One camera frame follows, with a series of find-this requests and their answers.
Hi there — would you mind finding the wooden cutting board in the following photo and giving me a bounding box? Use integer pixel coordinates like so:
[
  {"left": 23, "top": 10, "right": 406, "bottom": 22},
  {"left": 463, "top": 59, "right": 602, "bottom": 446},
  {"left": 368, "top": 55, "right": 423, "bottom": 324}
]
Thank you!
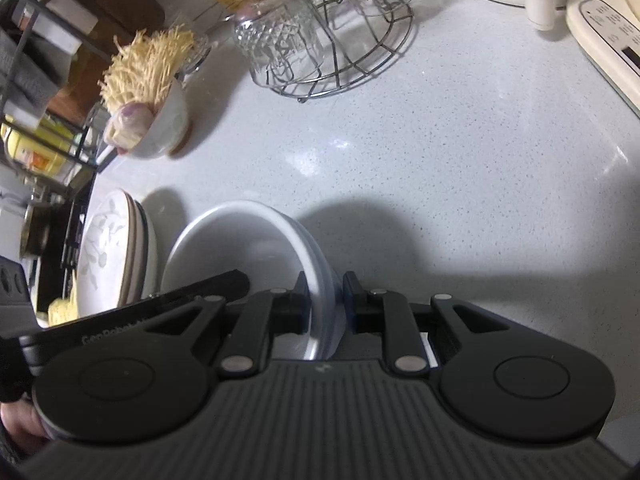
[{"left": 46, "top": 0, "right": 167, "bottom": 122}]

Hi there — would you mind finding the white bowl with brown foot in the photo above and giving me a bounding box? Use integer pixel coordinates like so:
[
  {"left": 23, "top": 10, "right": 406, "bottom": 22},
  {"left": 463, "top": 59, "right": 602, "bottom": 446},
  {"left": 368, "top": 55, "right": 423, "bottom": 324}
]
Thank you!
[{"left": 102, "top": 80, "right": 194, "bottom": 162}]

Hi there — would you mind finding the person's left hand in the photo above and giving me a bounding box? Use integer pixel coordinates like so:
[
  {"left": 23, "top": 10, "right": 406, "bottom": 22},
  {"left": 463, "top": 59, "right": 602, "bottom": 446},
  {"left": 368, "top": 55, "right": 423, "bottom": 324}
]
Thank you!
[{"left": 0, "top": 400, "right": 51, "bottom": 457}]

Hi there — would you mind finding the leaf print ceramic plate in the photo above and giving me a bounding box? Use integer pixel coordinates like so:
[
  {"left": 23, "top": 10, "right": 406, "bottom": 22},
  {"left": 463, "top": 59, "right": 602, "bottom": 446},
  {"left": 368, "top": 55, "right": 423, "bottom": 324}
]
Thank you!
[
  {"left": 117, "top": 195, "right": 161, "bottom": 306},
  {"left": 75, "top": 189, "right": 140, "bottom": 318}
]

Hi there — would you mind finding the grey cloth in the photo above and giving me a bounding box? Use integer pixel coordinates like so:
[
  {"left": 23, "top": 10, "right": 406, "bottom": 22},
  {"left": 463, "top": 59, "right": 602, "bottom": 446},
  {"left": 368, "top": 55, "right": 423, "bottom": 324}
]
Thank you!
[{"left": 0, "top": 30, "right": 67, "bottom": 107}]

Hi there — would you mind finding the yellow bottle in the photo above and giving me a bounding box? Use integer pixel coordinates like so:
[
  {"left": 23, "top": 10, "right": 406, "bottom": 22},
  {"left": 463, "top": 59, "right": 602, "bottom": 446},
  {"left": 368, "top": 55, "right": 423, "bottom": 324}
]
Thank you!
[{"left": 0, "top": 115, "right": 84, "bottom": 177}]

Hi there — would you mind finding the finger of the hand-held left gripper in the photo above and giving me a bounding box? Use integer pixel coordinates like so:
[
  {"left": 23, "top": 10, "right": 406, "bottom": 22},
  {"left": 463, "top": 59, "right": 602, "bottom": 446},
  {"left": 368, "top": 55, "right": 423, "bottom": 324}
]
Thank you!
[{"left": 20, "top": 270, "right": 251, "bottom": 361}]

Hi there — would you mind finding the black sink rack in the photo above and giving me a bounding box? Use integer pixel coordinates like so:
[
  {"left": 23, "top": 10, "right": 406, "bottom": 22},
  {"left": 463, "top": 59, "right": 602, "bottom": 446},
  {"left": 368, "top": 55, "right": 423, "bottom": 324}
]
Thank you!
[{"left": 60, "top": 175, "right": 99, "bottom": 292}]

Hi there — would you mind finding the purple onion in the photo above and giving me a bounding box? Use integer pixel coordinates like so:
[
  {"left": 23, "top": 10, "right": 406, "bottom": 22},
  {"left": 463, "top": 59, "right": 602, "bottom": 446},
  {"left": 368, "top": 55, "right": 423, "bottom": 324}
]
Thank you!
[{"left": 102, "top": 101, "right": 154, "bottom": 149}]

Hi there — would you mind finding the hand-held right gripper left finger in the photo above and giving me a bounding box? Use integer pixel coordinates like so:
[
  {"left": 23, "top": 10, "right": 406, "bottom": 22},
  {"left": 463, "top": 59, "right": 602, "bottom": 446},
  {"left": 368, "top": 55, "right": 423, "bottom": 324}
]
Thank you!
[{"left": 142, "top": 271, "right": 310, "bottom": 378}]

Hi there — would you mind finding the cream kitchen appliance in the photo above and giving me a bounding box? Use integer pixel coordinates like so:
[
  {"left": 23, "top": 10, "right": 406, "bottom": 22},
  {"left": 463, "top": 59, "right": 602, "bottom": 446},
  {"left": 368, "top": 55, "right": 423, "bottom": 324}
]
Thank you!
[{"left": 565, "top": 0, "right": 640, "bottom": 122}]

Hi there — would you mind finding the plain white bowl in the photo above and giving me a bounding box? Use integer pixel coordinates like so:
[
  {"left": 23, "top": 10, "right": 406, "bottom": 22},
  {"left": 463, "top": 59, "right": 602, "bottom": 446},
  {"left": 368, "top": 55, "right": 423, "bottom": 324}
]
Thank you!
[
  {"left": 160, "top": 200, "right": 326, "bottom": 361},
  {"left": 280, "top": 212, "right": 347, "bottom": 361}
]

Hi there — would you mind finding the bundle of dried noodles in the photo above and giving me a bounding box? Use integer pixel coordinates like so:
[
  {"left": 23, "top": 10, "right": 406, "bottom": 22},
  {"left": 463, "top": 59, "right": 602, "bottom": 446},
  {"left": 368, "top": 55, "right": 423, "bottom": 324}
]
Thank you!
[{"left": 98, "top": 25, "right": 199, "bottom": 112}]

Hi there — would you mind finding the metal wire cup rack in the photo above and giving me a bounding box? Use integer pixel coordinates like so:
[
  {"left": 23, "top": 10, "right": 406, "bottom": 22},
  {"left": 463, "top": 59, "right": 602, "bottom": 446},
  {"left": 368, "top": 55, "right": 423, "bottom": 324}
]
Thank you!
[{"left": 250, "top": 0, "right": 419, "bottom": 104}]

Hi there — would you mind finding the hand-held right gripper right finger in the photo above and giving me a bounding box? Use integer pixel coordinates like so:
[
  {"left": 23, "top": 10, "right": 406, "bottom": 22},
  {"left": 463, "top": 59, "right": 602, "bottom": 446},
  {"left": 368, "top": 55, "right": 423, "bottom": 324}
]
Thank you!
[{"left": 343, "top": 270, "right": 501, "bottom": 378}]

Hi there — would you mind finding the yellow cloth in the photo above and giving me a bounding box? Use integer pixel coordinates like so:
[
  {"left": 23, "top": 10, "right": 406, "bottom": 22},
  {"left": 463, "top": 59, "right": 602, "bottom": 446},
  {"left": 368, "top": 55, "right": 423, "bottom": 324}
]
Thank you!
[{"left": 47, "top": 290, "right": 81, "bottom": 327}]

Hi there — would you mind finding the black wire shelf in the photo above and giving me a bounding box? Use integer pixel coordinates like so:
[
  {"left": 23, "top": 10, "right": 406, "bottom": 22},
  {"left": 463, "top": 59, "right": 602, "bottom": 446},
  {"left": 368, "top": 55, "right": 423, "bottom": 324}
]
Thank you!
[{"left": 0, "top": 0, "right": 122, "bottom": 172}]

